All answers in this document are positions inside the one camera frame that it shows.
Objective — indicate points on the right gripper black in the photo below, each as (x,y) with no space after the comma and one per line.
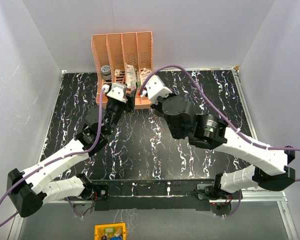
(158,106)

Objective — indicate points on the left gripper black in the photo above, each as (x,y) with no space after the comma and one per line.
(130,103)

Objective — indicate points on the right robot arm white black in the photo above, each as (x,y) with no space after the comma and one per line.
(267,168)

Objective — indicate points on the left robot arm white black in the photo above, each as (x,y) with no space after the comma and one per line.
(35,186)

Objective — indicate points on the white tube package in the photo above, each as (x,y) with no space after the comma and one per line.
(130,77)

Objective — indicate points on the white label pouch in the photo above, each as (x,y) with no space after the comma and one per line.
(144,73)

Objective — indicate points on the small card box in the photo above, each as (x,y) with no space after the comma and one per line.
(117,72)

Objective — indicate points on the round tin jar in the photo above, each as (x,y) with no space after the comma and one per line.
(106,73)

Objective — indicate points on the orange desk file organizer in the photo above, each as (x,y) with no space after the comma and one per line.
(118,50)

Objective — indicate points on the yellow box with parts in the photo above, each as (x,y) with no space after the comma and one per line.
(114,231)

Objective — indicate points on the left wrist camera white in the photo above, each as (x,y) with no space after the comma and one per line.
(118,92)

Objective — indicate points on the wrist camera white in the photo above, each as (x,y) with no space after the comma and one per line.
(154,89)
(118,92)

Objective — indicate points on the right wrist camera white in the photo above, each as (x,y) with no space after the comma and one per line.
(154,89)

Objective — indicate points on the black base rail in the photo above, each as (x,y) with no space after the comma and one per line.
(171,194)

